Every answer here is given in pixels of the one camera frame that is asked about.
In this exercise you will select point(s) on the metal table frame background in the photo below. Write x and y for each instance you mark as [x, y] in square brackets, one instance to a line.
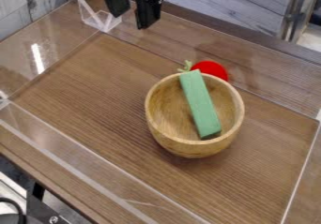
[295, 17]

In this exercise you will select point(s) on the black table leg clamp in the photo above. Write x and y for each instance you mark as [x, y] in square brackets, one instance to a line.
[41, 213]

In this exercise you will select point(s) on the green rectangular block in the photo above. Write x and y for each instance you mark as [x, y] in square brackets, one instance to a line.
[203, 109]

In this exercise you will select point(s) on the clear acrylic corner bracket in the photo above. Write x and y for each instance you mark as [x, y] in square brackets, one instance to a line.
[100, 20]

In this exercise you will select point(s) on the red fruit with green stem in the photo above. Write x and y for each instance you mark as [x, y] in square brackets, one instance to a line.
[205, 67]

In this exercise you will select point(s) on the wooden bowl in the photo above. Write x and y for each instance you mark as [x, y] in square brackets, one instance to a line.
[170, 122]

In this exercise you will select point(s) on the clear acrylic tray wall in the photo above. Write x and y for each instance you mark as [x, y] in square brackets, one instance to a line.
[93, 152]

